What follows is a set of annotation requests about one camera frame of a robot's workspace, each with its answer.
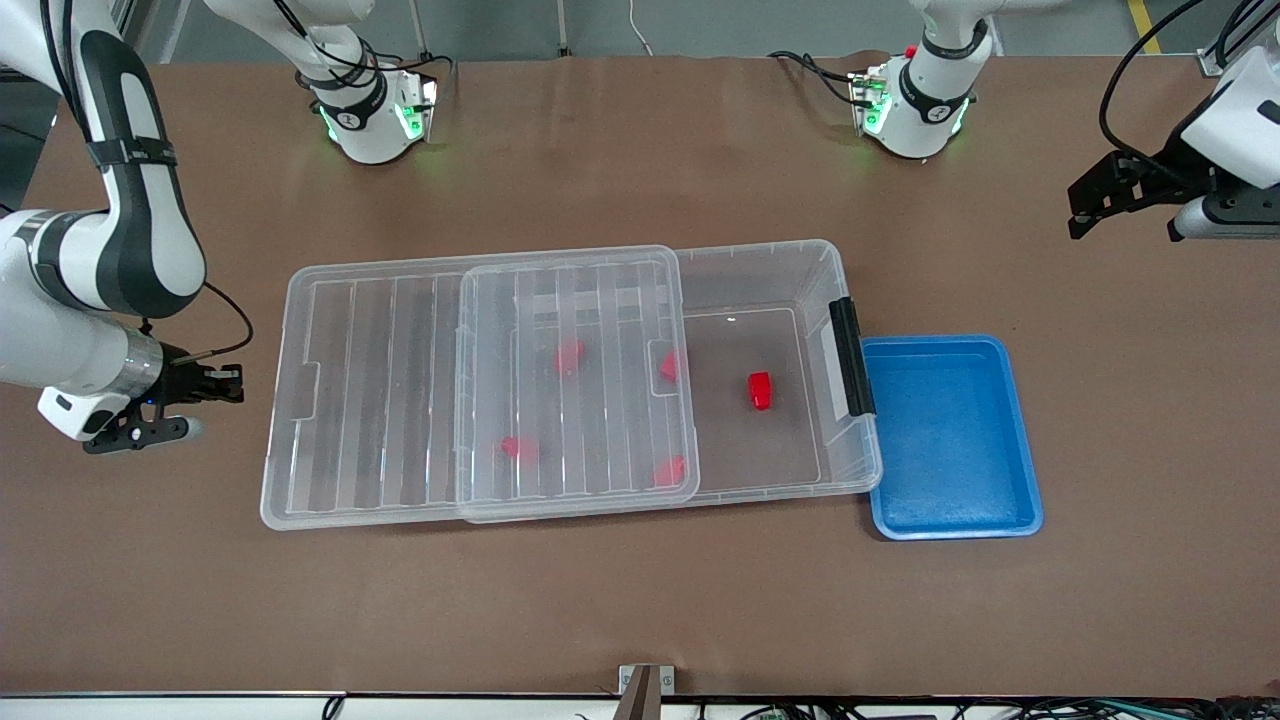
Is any clear ribbed plastic lid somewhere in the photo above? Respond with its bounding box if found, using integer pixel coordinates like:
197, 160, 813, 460
260, 245, 701, 531

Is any black right base cable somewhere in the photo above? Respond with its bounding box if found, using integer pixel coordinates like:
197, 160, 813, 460
395, 52, 457, 101

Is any black box latch handle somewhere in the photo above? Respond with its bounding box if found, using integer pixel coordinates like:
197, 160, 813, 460
830, 297, 878, 417

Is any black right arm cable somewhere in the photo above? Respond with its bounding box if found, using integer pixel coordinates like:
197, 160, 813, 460
38, 0, 379, 361

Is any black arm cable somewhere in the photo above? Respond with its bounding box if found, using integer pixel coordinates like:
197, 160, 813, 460
38, 0, 379, 361
1097, 0, 1263, 191

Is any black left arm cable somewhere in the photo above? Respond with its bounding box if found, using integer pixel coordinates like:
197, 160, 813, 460
1097, 0, 1263, 191

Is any dark cable bundle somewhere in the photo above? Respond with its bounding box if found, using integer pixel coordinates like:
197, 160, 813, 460
690, 697, 1280, 720

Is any clear plastic storage box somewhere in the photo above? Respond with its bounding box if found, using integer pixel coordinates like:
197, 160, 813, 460
455, 240, 883, 501

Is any grey metal bracket with post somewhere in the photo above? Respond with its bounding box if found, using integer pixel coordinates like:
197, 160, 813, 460
616, 665, 677, 720

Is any white table edge rail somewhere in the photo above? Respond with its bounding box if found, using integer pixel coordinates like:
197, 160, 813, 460
0, 693, 1280, 720

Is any blue plastic tray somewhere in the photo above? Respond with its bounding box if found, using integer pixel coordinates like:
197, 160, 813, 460
860, 335, 1044, 542

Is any black left base cable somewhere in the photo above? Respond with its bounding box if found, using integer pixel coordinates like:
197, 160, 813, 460
768, 50, 867, 107

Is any black base cable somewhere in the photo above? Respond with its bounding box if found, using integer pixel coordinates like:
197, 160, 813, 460
395, 52, 457, 101
768, 50, 867, 107

